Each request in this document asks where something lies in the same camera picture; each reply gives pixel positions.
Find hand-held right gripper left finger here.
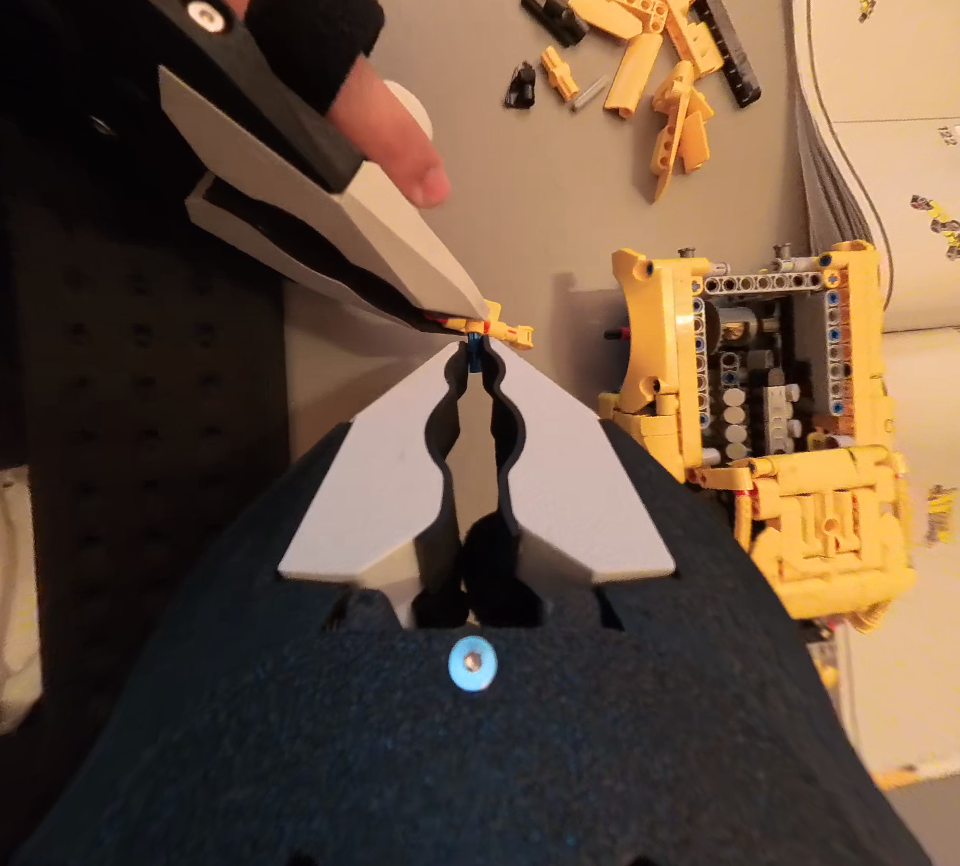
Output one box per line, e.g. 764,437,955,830
277,341,465,627

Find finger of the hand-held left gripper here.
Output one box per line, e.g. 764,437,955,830
185,176,455,336
159,67,494,323

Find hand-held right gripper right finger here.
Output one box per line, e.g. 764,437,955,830
465,341,676,623

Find yellow brick subassembly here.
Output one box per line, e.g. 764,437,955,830
461,303,535,351

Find yellow toy brick car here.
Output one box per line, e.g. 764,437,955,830
597,241,920,634

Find pile of yellow brick parts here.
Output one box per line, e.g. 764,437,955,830
371,0,764,204

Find grey desk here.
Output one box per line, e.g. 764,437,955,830
281,0,960,866

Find small black clip piece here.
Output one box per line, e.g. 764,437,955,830
502,61,539,111

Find person's fleece jacket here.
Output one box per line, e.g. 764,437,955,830
0,468,42,732

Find open instruction booklet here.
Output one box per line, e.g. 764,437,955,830
783,0,960,792

